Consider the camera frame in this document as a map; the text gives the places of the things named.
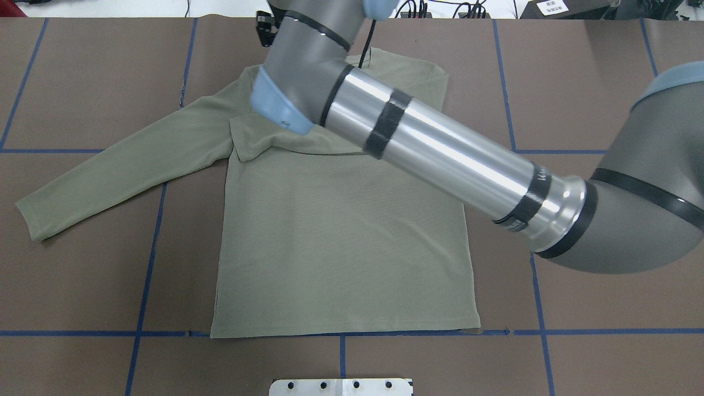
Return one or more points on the brown paper table cover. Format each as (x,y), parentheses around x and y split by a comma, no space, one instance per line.
(122,303)

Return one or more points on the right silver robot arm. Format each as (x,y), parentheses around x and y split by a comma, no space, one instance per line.
(641,209)

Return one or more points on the olive green long-sleeve shirt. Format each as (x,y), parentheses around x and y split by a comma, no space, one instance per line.
(317,237)

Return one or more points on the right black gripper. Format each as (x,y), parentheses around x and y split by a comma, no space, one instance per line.
(266,27)

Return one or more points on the white label black box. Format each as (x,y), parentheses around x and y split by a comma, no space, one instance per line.
(552,7)

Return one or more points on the white camera stand pedestal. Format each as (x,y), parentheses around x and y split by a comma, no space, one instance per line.
(343,386)

